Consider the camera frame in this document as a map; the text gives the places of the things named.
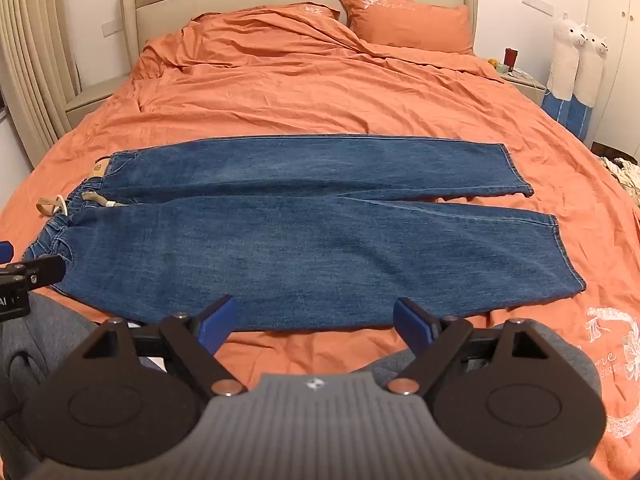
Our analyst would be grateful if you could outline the white nightstand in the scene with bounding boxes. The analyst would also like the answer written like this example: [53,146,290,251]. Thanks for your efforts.
[492,65,549,106]

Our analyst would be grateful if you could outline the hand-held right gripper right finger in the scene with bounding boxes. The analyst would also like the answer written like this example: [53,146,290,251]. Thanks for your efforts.
[387,297,572,396]

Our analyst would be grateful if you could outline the orange embroidered pillow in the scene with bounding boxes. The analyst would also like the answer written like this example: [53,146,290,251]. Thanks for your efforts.
[194,3,347,28]
[337,0,476,56]

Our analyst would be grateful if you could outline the beige curtain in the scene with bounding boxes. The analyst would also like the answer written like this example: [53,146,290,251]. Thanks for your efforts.
[0,0,84,169]

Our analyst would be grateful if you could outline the white alpaca plush toy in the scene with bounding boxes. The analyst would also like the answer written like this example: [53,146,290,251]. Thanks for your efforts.
[567,24,610,137]
[541,12,589,122]

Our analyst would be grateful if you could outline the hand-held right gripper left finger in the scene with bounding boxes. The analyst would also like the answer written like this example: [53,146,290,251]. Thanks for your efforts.
[59,294,247,397]

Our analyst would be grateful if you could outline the cream wardrobe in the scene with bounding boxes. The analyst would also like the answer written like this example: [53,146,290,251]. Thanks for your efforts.
[584,0,640,152]

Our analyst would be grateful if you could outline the beige nightstand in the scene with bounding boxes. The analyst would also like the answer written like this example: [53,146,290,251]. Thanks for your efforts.
[65,74,132,116]

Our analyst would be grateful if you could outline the orange duvet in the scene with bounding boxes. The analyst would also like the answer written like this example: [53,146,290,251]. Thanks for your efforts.
[0,2,640,480]

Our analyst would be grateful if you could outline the pile of light clothes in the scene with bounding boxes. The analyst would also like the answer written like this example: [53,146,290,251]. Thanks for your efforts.
[597,155,640,207]

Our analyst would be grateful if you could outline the blue denim pants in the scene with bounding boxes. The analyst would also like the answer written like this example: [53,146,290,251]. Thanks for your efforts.
[22,132,587,334]

